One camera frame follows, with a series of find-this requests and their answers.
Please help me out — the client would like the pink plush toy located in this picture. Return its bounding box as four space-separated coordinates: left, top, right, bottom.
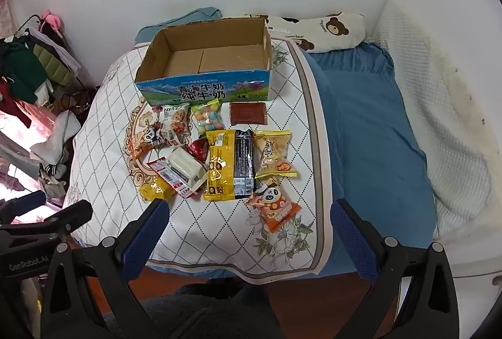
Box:
39 9 66 30

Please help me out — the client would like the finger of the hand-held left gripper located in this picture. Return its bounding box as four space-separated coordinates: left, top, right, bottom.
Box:
0 199 94 241
0 189 47 216

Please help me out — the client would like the large yellow snack packet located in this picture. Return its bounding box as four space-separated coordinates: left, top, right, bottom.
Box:
202 129 236 202

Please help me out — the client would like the orange panda snack packet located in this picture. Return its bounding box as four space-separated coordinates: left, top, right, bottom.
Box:
245 175 302 234

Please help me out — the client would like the white textured blanket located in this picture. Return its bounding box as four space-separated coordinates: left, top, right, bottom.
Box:
364 0 502 278

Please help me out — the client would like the flat reddish brown packet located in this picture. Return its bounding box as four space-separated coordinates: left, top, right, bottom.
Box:
229 101 269 127

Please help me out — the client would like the white garment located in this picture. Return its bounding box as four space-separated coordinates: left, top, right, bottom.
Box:
31 110 82 164

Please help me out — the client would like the white cake packet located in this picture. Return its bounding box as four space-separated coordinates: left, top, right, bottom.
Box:
167 148 209 187

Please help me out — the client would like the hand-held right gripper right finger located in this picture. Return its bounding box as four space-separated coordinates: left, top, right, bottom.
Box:
329 198 460 339

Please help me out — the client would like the bear print pillow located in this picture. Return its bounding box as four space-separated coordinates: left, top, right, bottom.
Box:
242 11 368 53

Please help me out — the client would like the teal towel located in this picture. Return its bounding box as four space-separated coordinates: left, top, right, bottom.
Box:
135 7 222 44

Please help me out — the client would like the small red snack packet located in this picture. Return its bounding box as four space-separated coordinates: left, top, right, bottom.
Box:
187 138 211 162

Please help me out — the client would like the blue blanket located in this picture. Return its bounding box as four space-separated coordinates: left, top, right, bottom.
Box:
301 41 439 279

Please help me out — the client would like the chocolate chip cookie packet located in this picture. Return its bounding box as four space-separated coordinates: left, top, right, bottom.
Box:
161 104 192 146

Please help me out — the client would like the cardboard box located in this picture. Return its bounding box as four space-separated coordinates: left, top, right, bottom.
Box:
135 18 273 107

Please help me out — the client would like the red and white packet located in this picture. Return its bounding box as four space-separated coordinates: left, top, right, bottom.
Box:
147 158 197 199

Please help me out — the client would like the colourful candy packet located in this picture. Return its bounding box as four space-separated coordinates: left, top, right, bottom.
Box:
191 98 227 136

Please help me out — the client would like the dark green garment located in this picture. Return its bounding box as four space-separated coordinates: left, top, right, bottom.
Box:
0 40 40 105

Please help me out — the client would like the olive quilted vest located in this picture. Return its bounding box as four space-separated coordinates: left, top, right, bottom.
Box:
33 43 76 87

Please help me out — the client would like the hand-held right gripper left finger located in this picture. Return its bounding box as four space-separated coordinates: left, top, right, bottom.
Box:
41 197 171 339

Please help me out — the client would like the small panda snack packet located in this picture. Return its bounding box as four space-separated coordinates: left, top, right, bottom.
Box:
129 125 166 163

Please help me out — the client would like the small yellow foil packet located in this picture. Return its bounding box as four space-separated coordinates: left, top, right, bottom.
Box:
139 176 175 205

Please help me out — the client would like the pale yellow bun packet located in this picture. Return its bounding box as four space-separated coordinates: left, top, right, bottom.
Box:
253 130 300 180

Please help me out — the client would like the diamond pattern floral quilt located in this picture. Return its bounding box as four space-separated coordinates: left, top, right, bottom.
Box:
65 36 335 283

